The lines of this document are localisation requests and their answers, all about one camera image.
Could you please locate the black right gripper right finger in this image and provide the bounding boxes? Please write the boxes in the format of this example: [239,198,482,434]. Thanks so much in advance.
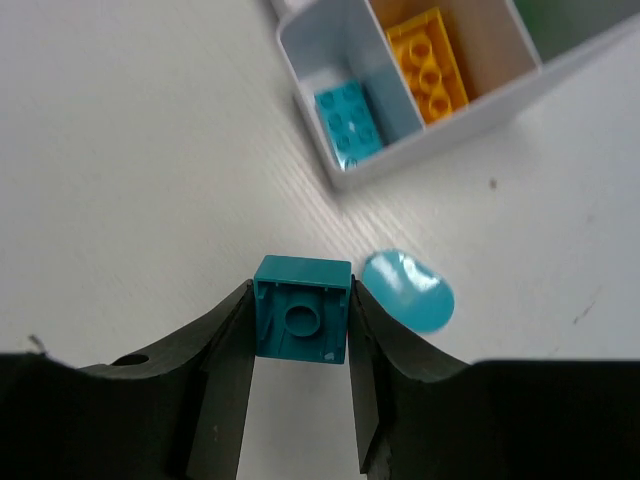
[348,281,639,479]

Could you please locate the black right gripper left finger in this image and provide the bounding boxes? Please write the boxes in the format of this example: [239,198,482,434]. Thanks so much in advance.
[1,282,255,479]

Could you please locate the small teal lego brick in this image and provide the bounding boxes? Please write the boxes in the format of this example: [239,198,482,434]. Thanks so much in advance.
[253,255,352,364]

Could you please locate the teal rectangular lego brick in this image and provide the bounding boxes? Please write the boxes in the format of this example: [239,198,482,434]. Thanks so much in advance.
[314,80,383,171]

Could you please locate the yellow lego brick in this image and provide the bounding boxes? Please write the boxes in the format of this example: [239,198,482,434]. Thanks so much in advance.
[385,7,469,124]

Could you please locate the teal rounded lego brick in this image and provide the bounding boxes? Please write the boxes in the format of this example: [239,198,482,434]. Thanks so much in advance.
[361,249,455,334]

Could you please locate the white divided container right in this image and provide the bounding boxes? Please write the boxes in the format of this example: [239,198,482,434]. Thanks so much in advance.
[274,0,639,189]

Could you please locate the white divided container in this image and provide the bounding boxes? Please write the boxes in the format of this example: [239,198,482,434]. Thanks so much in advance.
[270,0,313,18]
[274,0,639,189]

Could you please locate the white divided container left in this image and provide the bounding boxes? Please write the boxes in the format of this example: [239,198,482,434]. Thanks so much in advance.
[270,0,313,18]

